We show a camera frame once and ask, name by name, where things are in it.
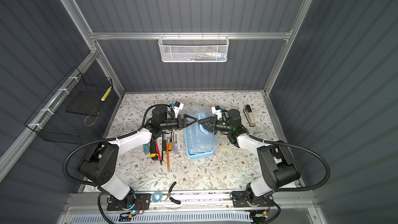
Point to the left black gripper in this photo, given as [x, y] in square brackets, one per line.
[187, 124]

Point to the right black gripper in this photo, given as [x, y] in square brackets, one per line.
[210, 128]

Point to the blue plastic tool box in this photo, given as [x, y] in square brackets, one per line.
[199, 142]

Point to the yellow black utility knife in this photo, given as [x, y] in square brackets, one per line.
[153, 150]

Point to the teal utility knife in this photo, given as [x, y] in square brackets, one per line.
[146, 148]

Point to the black hex key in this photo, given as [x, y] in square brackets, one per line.
[162, 143]

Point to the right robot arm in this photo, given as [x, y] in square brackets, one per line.
[277, 164]

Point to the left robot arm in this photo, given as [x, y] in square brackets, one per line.
[99, 165]

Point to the orange long screwdriver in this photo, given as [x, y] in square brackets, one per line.
[168, 157]

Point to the black silver stapler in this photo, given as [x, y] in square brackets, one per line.
[249, 116]

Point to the blue tape roll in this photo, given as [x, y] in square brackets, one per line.
[157, 197]

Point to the white ventilated front panel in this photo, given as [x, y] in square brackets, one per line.
[182, 217]

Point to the black foam pad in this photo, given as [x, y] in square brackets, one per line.
[86, 103]

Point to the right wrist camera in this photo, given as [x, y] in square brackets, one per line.
[218, 111]

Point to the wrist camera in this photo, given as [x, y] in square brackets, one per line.
[218, 111]
[177, 107]

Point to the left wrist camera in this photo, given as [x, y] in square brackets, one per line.
[177, 107]

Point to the clear handle screwdriver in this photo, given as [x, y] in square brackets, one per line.
[175, 145]

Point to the yellow handle screwdriver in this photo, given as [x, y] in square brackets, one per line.
[170, 143]

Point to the white wire wall basket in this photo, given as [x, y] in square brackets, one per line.
[202, 50]

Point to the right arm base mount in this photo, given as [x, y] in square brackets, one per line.
[242, 199]

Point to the black handled pliers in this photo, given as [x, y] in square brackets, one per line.
[169, 195]

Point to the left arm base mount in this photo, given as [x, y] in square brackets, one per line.
[132, 202]

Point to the black wire wall basket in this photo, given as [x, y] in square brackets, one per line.
[73, 114]

